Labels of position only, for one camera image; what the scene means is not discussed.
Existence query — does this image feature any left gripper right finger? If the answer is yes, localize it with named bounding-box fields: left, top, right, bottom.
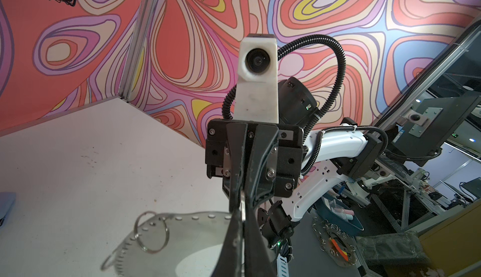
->
left=244, top=207, right=276, bottom=277

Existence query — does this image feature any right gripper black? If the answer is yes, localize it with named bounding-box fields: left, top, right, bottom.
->
left=205, top=119, right=303, bottom=211

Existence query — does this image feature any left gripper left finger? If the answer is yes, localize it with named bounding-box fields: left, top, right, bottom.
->
left=212, top=202, right=246, bottom=277

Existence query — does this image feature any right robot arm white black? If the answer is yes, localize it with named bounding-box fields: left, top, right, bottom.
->
left=205, top=34, right=388, bottom=246

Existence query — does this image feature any black monitor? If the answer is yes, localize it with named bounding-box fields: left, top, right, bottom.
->
left=385, top=94, right=480, bottom=167

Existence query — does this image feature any small blue stapler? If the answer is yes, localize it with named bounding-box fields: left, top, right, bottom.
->
left=0, top=192, right=16, bottom=228

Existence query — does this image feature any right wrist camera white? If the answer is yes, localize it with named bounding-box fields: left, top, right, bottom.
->
left=234, top=34, right=279, bottom=124

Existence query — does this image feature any small metal split ring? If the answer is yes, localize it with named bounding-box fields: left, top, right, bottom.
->
left=133, top=211, right=170, bottom=254

